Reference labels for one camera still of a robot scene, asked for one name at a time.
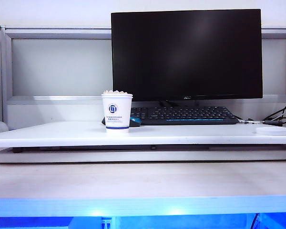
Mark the white raised desk board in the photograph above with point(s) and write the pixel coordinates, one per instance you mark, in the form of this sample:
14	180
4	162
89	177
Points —
143	136

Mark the black keyboard with blue trim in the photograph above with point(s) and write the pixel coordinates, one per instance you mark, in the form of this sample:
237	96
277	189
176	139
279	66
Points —
183	114

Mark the black and blue computer mouse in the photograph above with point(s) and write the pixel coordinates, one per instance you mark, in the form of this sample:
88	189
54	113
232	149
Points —
134	121

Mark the white feather shuttlecock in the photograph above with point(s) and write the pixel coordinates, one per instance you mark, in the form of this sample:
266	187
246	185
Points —
115	91

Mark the black and silver pen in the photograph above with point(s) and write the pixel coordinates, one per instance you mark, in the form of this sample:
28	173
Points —
259	121

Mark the grey framed partition panel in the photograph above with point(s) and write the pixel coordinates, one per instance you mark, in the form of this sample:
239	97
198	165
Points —
62	66

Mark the clear round plastic lid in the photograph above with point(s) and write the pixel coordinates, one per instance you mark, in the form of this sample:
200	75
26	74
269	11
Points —
272	131

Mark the black computer monitor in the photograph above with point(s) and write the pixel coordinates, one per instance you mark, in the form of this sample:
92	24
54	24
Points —
187	55

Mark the white paper cup blue logo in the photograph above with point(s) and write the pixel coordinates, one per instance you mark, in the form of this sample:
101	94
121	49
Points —
116	114

